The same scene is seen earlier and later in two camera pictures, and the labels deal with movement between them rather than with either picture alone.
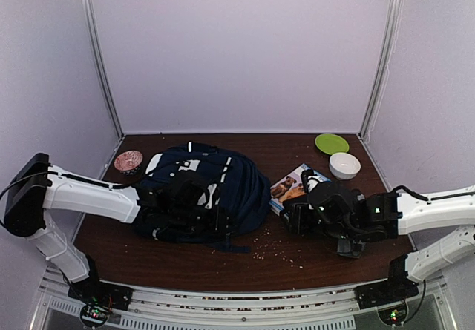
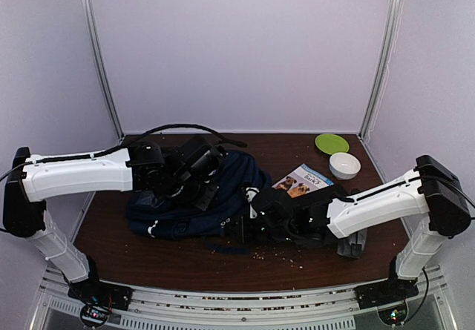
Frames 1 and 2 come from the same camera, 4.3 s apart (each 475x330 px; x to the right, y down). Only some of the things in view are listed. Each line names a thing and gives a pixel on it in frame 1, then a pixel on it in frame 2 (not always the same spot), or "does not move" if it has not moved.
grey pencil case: x=345 y=247 does not move
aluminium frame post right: x=389 y=49 does not move
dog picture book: x=291 y=185 does not move
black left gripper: x=216 y=227 → x=202 y=202
